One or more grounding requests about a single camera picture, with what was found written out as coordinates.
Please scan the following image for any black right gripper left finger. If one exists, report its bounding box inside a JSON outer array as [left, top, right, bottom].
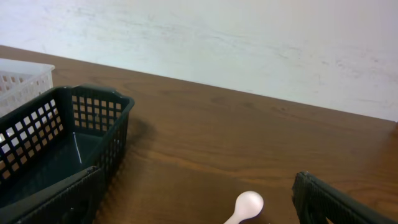
[[1, 166, 104, 223]]

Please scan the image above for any clear plastic mesh basket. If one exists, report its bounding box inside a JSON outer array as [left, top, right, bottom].
[[1, 58, 55, 117]]

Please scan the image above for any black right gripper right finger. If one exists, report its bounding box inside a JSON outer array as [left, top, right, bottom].
[[292, 172, 397, 224]]

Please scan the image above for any black plastic mesh basket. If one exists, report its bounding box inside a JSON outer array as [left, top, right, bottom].
[[1, 85, 134, 208]]

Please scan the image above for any pink plastic spoon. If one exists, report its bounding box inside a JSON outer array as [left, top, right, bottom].
[[224, 191, 264, 224]]

